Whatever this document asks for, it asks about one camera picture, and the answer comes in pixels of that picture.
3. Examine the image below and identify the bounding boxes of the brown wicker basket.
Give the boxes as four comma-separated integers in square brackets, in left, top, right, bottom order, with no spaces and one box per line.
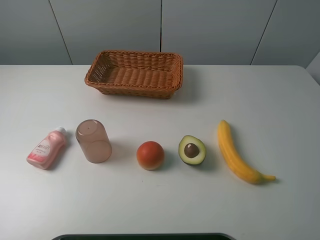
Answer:
[84,50,184,99]

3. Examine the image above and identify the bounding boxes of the red orange tomato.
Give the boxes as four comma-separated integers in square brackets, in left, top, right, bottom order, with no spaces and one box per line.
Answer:
[136,141,165,171]

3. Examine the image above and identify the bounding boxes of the halved avocado with pit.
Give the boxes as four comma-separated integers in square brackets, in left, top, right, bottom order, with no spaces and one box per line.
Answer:
[178,135,207,166]

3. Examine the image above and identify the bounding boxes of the translucent brown plastic cup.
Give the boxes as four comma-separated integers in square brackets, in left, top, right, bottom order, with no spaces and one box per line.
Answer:
[75,119,112,164]

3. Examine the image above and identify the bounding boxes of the yellow banana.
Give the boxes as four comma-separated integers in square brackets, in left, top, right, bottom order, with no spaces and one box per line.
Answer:
[217,120,276,185]

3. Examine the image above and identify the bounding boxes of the pink detergent bottle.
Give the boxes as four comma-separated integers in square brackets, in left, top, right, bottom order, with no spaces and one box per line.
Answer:
[26,126,67,170]

